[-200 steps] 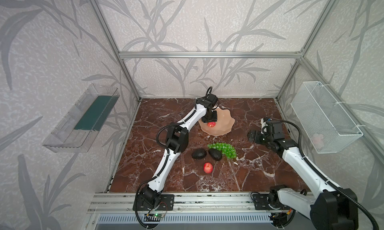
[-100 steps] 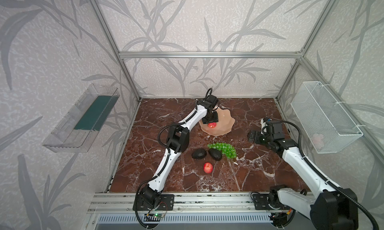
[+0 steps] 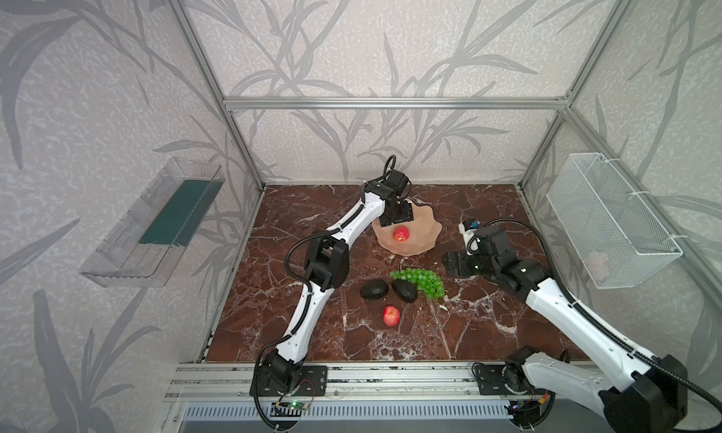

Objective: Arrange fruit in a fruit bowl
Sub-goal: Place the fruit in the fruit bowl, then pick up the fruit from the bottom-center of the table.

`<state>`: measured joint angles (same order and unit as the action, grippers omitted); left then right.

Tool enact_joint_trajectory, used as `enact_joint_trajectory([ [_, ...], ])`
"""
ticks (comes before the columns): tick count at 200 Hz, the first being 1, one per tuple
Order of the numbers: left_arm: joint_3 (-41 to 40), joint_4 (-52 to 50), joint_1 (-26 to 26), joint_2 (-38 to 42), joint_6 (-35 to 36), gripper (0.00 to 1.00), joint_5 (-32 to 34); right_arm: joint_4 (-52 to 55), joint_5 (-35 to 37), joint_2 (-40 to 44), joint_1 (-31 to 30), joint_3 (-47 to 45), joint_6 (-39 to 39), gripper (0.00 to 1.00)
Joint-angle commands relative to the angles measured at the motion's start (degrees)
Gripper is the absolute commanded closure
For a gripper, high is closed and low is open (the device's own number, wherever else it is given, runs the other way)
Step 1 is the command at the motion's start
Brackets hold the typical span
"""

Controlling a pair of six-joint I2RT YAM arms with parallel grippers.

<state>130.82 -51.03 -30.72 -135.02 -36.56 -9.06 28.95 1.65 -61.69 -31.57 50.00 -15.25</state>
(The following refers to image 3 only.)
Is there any white wire mesh basket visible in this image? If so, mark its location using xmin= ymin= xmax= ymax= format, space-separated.
xmin=546 ymin=153 xmax=684 ymax=290

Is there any green circuit board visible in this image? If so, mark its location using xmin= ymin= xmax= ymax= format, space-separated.
xmin=274 ymin=400 xmax=312 ymax=416

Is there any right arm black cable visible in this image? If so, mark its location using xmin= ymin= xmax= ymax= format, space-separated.
xmin=467 ymin=217 xmax=722 ymax=414

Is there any pink scalloped fruit bowl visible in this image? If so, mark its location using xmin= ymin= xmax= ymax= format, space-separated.
xmin=372 ymin=204 xmax=442 ymax=256

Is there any red apple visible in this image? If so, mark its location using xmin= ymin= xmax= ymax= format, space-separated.
xmin=393 ymin=225 xmax=410 ymax=242
xmin=382 ymin=305 xmax=402 ymax=327

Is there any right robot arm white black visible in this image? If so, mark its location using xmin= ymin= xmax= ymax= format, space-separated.
xmin=442 ymin=220 xmax=687 ymax=432

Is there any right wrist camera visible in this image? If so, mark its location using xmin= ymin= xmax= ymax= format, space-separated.
xmin=459 ymin=219 xmax=479 ymax=242

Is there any clear plastic wall bin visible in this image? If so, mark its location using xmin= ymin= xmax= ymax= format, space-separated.
xmin=80 ymin=158 xmax=226 ymax=288

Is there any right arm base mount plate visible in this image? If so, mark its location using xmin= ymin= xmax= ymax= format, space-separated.
xmin=471 ymin=363 xmax=550 ymax=398

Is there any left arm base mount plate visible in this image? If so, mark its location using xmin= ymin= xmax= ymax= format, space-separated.
xmin=249 ymin=365 xmax=328 ymax=397

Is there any green grape bunch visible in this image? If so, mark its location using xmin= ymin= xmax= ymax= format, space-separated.
xmin=389 ymin=267 xmax=446 ymax=299

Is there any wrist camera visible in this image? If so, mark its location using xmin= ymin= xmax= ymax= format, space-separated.
xmin=459 ymin=219 xmax=479 ymax=242
xmin=380 ymin=170 xmax=410 ymax=200

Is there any dark avocado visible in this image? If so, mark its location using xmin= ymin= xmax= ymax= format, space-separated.
xmin=392 ymin=279 xmax=419 ymax=303
xmin=359 ymin=280 xmax=388 ymax=301

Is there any aluminium front rail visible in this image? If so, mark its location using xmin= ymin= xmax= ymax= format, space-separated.
xmin=162 ymin=362 xmax=639 ymax=403

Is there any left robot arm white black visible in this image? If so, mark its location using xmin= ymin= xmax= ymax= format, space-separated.
xmin=254 ymin=184 xmax=413 ymax=395

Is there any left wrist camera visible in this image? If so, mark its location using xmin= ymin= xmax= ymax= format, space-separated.
xmin=380 ymin=170 xmax=410 ymax=200

